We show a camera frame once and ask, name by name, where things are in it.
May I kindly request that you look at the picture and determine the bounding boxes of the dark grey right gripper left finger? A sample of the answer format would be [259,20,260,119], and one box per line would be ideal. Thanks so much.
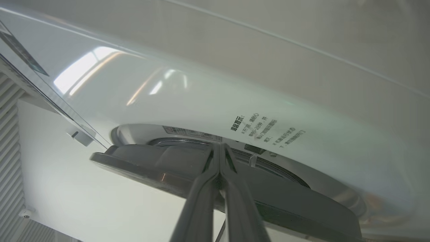
[170,144,221,242]

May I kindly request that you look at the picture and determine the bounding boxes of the white front-load washing machine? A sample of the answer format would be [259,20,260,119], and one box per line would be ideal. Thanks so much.
[0,0,430,242]

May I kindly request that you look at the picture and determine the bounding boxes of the dark grey round washer door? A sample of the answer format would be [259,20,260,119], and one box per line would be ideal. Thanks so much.
[90,144,365,242]

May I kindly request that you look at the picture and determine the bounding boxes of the grey warning label sticker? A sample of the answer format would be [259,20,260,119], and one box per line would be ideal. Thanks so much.
[163,126,222,142]

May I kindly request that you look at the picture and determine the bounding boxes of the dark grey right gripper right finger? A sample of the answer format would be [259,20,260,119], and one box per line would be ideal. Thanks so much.
[220,144,271,242]

